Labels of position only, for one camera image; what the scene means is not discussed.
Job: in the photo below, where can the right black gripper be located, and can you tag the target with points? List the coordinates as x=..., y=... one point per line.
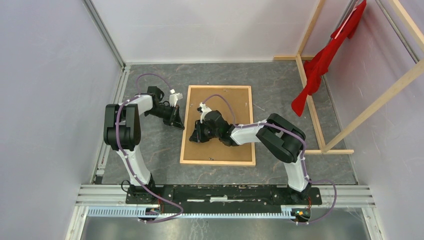
x=197, y=136

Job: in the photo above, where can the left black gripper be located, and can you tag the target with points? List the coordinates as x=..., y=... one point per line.
x=176, y=121

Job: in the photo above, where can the brown backing board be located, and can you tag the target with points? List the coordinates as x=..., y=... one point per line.
x=218, y=99

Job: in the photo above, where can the wooden picture frame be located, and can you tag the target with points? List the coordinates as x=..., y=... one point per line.
x=185, y=132

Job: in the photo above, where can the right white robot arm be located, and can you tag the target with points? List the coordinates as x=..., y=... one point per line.
x=284, y=140

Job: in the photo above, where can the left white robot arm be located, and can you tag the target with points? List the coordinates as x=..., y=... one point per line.
x=122, y=132

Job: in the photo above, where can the wooden stand structure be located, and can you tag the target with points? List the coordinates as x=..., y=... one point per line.
x=416, y=71

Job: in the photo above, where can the red cloth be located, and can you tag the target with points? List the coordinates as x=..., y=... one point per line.
x=320, y=63

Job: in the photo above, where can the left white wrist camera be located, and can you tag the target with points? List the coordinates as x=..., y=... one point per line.
x=174, y=97

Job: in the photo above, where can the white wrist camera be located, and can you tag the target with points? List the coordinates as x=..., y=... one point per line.
x=174, y=97
x=203, y=110

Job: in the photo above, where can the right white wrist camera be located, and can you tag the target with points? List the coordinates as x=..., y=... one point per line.
x=203, y=110

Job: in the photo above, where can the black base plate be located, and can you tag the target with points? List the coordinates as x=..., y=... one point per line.
x=223, y=199

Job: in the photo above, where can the aluminium rail base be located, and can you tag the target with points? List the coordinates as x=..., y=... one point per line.
x=110, y=201

